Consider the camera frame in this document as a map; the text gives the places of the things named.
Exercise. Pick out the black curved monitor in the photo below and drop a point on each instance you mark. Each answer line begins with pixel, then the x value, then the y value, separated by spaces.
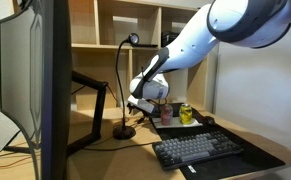
pixel 35 86

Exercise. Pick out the black monitor stand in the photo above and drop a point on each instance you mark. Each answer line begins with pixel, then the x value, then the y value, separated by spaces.
pixel 96 113

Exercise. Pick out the white rectangular tray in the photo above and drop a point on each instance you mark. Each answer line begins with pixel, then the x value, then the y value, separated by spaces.
pixel 178 123

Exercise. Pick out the large black desk mat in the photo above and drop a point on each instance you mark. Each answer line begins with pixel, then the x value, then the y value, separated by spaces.
pixel 245 160

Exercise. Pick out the grey mechanical keyboard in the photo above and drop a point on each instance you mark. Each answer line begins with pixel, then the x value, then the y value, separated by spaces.
pixel 196 148

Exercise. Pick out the black computer mouse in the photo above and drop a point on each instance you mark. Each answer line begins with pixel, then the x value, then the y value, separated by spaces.
pixel 209 120

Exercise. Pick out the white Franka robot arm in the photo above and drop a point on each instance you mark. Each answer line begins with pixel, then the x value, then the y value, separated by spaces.
pixel 198 43

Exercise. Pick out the black gooseneck desk lamp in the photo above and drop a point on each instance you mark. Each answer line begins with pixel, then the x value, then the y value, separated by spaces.
pixel 124 132

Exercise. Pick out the yellow drink can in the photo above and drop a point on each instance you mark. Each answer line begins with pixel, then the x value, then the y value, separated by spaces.
pixel 185 114

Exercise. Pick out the flat black shelf item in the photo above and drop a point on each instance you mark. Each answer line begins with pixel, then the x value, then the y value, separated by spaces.
pixel 145 45

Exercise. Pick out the wooden desk with hutch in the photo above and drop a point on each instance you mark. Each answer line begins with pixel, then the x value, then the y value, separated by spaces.
pixel 118 160

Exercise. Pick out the pink drink can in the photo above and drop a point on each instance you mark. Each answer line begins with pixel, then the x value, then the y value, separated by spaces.
pixel 166 115

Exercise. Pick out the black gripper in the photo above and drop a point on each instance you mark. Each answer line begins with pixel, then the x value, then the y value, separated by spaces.
pixel 155 108

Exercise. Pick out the black box on shelf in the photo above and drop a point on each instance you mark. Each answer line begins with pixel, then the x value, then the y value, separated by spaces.
pixel 169 38

